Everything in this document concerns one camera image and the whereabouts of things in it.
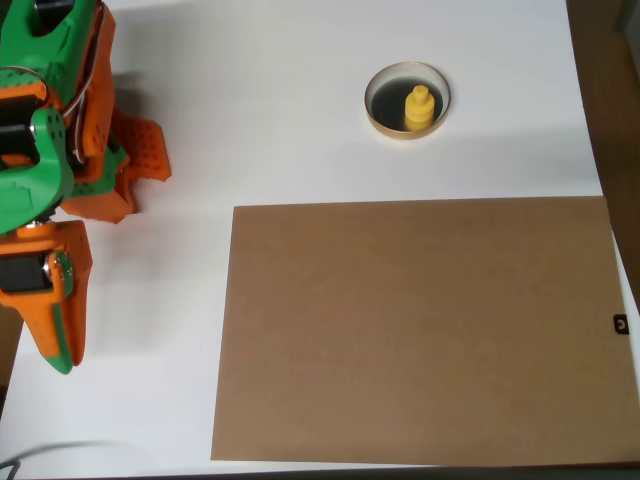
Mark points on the small yellow plastic piece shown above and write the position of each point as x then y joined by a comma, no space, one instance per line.
419,110

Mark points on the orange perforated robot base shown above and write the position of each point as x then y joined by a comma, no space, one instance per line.
145,150

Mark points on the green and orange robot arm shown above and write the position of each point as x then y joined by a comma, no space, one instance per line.
30,190

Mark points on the round gold-rimmed dish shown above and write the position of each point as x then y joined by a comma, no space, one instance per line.
385,105

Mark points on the brown cardboard mat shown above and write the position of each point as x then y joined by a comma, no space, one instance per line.
425,325

